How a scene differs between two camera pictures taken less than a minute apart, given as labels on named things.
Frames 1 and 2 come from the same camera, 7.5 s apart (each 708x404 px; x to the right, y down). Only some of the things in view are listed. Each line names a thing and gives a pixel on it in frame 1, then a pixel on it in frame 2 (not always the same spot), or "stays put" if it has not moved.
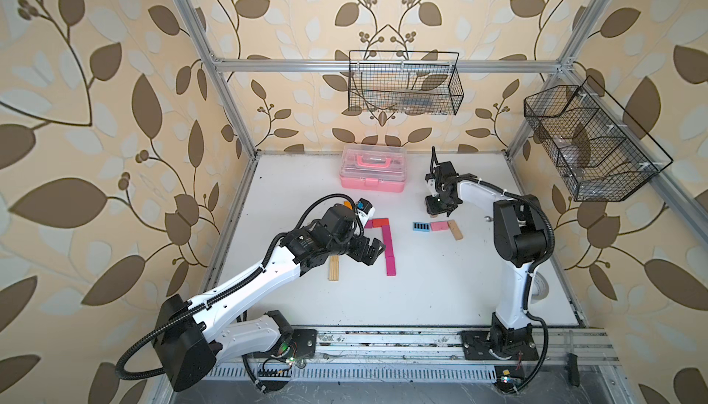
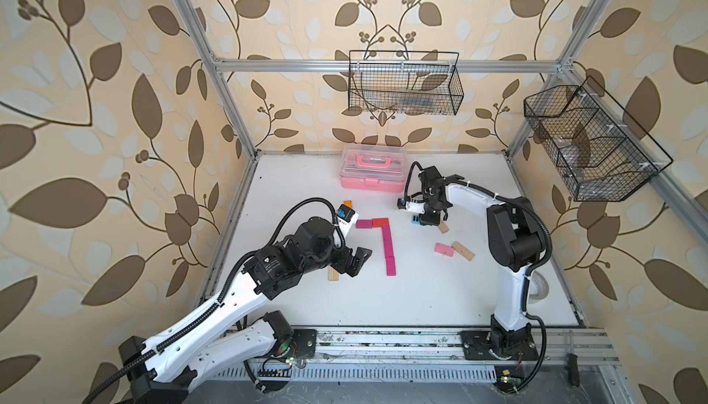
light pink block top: (437, 226) → (444, 249)
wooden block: (334, 268) stays put
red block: (379, 222) stays put
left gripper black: (372, 253) → (342, 266)
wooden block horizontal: (454, 230) → (442, 227)
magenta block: (386, 233) stays put
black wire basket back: (409, 82) stays put
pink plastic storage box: (373, 168) stays put
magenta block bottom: (391, 267) stays put
